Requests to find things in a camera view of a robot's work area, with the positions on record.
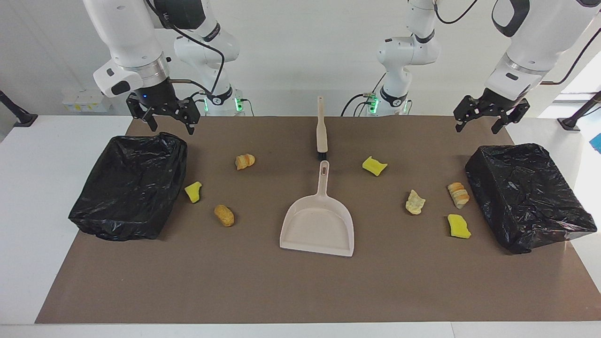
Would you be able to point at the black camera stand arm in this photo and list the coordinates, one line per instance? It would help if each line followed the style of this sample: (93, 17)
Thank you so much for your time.
(23, 119)
(570, 124)

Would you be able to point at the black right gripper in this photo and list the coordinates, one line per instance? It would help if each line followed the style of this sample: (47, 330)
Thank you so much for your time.
(157, 96)

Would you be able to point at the pale yellow crust piece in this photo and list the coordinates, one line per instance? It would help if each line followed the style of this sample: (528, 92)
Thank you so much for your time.
(415, 203)

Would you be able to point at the orange croissant bread piece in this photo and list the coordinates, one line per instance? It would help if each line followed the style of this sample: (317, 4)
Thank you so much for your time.
(245, 162)

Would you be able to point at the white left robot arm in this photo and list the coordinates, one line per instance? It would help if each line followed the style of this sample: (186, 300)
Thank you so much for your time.
(535, 33)

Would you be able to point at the yellow sponge piece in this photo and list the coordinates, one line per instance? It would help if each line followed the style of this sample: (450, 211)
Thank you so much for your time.
(458, 226)
(193, 192)
(374, 166)

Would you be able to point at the white socket box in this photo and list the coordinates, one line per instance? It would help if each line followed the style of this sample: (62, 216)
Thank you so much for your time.
(87, 101)

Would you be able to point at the brown table mat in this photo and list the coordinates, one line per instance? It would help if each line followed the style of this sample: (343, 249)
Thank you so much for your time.
(300, 291)

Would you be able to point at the striped bread roll piece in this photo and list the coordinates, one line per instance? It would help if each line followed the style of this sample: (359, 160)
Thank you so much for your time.
(458, 195)

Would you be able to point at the black bag-lined trash bin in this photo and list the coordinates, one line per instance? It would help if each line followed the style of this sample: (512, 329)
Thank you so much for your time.
(127, 188)
(526, 197)

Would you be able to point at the blue object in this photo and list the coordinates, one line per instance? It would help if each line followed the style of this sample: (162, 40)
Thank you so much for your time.
(597, 143)

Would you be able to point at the brown breaded nugget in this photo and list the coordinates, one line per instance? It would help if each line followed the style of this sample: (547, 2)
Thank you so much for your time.
(224, 215)

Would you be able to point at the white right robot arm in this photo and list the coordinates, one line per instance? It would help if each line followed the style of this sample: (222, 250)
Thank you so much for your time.
(127, 37)

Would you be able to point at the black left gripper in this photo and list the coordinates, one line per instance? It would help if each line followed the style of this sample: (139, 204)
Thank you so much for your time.
(497, 103)

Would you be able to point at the beige hand brush black bristles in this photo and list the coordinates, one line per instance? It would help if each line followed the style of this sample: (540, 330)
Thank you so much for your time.
(321, 131)

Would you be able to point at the beige plastic dustpan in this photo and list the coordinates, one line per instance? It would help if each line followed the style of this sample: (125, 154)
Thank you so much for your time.
(319, 225)

